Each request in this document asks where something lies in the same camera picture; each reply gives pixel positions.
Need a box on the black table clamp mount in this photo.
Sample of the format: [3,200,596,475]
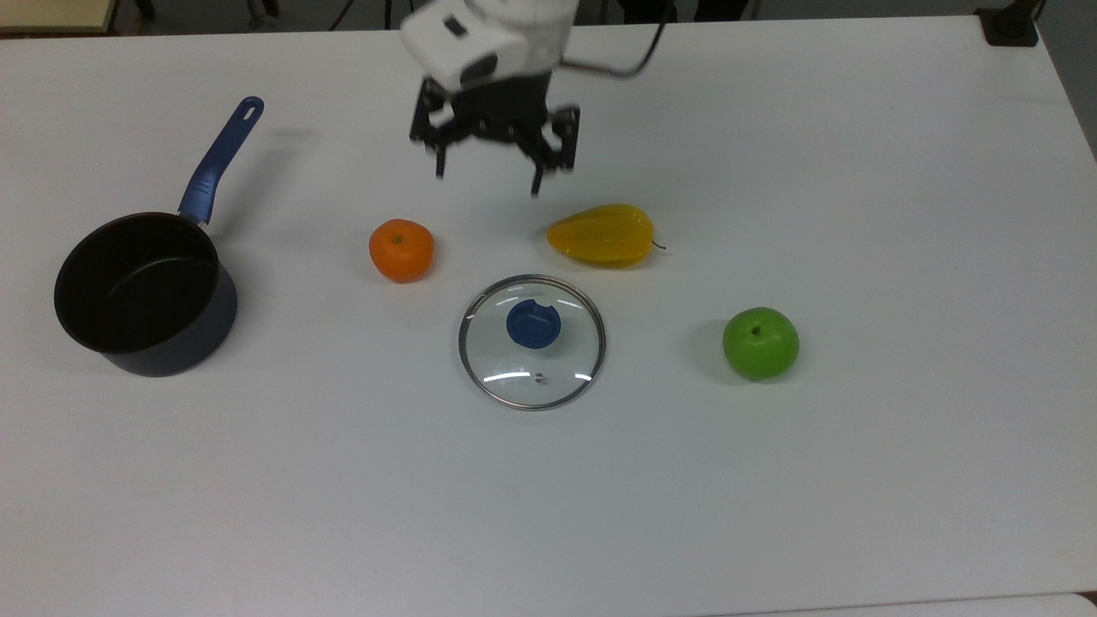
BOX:
[975,0,1045,47]

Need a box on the glass lid with blue knob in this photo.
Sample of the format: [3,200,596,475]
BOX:
[458,273,608,412]

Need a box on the dark blue saucepan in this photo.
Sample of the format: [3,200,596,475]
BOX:
[53,96,266,379]

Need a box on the light wooden table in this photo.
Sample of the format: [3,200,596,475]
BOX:
[0,0,118,36]

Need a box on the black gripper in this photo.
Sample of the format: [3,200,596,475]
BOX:
[409,72,581,198]

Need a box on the green apple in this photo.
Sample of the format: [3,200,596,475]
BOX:
[722,307,800,382]

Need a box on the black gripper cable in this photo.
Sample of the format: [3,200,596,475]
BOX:
[561,15,670,81]

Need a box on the orange tangerine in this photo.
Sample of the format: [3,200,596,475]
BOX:
[369,219,435,285]

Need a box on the yellow starfruit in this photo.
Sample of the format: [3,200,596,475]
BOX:
[546,203,668,269]

